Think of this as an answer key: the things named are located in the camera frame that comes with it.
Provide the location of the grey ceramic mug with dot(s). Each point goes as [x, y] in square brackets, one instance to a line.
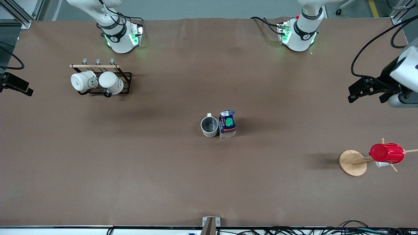
[209, 132]

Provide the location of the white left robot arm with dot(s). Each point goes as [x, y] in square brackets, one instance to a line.
[302, 36]

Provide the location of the red plastic cup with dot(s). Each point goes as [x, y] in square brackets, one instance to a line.
[387, 153]

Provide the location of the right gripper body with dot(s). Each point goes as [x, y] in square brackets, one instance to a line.
[12, 83]

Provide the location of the wooden mug tree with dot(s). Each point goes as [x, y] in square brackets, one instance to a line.
[351, 163]

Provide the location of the small white cup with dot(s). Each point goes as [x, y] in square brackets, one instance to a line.
[380, 164]

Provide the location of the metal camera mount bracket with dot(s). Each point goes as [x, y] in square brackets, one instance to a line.
[210, 225]

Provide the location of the office chair caster leg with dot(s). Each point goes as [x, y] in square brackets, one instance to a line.
[339, 12]

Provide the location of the aluminium frame post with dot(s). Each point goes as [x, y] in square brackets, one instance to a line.
[24, 23]
[396, 21]

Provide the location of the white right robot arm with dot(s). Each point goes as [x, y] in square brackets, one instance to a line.
[120, 42]

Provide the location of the blue milk carton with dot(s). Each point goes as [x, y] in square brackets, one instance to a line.
[227, 133]

